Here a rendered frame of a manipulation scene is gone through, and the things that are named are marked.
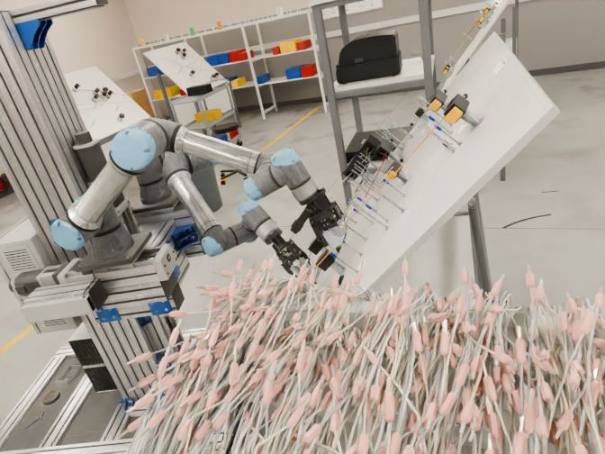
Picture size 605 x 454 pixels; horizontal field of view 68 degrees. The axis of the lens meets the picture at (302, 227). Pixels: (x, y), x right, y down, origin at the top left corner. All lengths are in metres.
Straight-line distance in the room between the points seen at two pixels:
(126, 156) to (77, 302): 0.65
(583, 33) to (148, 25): 8.38
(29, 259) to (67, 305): 0.40
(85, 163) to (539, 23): 7.69
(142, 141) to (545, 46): 7.89
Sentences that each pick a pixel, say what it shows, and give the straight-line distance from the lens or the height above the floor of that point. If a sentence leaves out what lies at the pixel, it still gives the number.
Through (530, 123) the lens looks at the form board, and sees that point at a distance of 0.98.
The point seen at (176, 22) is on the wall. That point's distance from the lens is 10.87.
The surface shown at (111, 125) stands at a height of 0.95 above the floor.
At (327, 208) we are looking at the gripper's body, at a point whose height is 1.30.
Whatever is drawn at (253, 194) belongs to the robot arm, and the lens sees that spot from 1.36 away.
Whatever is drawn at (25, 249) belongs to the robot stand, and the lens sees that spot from 2.17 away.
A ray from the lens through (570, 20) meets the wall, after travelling 8.75.
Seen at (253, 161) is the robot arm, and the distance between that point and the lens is 1.46.
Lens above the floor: 1.85
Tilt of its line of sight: 26 degrees down
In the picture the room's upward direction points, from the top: 13 degrees counter-clockwise
